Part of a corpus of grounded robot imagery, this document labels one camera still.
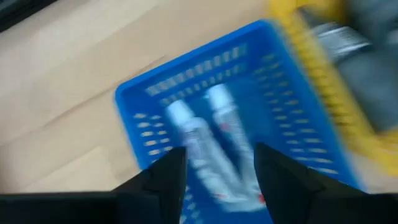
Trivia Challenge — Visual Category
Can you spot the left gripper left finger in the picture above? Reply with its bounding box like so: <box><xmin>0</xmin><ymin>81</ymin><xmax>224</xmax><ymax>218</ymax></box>
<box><xmin>113</xmin><ymin>146</ymin><xmax>188</xmax><ymax>224</ymax></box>

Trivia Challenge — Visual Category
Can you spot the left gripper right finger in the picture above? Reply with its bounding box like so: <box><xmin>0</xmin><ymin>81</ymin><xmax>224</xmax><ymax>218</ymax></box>
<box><xmin>254</xmin><ymin>142</ymin><xmax>371</xmax><ymax>224</ymax></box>

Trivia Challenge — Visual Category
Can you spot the white toothpaste tube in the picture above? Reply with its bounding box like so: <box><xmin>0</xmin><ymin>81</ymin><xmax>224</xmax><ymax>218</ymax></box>
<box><xmin>165</xmin><ymin>99</ymin><xmax>250</xmax><ymax>207</ymax></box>
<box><xmin>204</xmin><ymin>83</ymin><xmax>269</xmax><ymax>213</ymax></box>

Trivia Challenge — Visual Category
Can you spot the dark grey tube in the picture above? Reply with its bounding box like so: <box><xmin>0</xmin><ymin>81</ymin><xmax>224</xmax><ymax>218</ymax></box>
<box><xmin>310</xmin><ymin>21</ymin><xmax>398</xmax><ymax>133</ymax></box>
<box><xmin>341</xmin><ymin>0</ymin><xmax>398</xmax><ymax>39</ymax></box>

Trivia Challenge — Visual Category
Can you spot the blue plastic basket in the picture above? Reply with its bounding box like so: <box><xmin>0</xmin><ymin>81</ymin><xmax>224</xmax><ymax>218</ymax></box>
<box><xmin>113</xmin><ymin>19</ymin><xmax>365</xmax><ymax>224</ymax></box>

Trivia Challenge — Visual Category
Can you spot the yellow plastic basket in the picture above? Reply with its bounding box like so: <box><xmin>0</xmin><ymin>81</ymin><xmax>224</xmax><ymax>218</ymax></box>
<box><xmin>267</xmin><ymin>0</ymin><xmax>398</xmax><ymax>179</ymax></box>

